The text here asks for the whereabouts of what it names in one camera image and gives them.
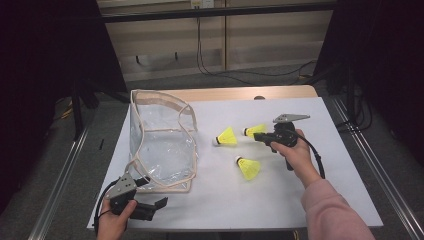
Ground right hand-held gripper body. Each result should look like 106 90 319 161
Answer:
266 113 311 154

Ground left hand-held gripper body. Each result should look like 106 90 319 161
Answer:
104 172 158 222

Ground yellow shuttlecock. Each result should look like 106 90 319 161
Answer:
212 125 238 147
242 123 268 138
235 155 262 181

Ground clear plastic bag beige trim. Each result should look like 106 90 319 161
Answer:
123 89 200 194

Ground person's right hand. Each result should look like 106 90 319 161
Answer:
270 129 323 189

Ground person's left hand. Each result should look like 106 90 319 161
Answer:
96 198 138 240

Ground white table cover sheet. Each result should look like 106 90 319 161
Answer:
87 97 384 232

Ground black stand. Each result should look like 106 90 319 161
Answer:
71 79 101 141

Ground black horizontal bar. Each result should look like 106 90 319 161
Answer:
101 2 338 24

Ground black curtain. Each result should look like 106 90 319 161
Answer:
0 0 129 214
314 0 424 168

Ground white power outlet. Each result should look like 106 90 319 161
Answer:
190 0 215 9

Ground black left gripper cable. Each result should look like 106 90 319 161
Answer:
93 179 119 236

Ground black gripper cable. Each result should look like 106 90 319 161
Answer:
93 179 119 236
289 129 326 180

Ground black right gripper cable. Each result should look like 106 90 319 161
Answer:
289 129 326 180

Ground black floor cables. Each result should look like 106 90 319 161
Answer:
334 94 374 133

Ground metal floor rail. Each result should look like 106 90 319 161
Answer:
28 126 92 240
331 97 424 240

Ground yellow floor cable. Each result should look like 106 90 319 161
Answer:
60 101 75 120

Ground black hanging cable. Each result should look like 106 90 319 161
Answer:
195 17 318 86

